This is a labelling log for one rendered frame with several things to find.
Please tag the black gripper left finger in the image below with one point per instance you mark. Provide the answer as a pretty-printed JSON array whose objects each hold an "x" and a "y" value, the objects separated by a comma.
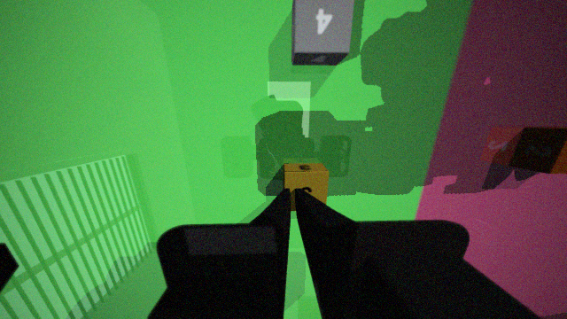
[{"x": 257, "y": 248}]

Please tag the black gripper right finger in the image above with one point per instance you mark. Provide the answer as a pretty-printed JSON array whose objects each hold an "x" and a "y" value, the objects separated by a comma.
[{"x": 337, "y": 247}]

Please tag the yellow block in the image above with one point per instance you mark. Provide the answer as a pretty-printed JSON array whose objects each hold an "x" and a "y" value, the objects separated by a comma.
[{"x": 310, "y": 177}]

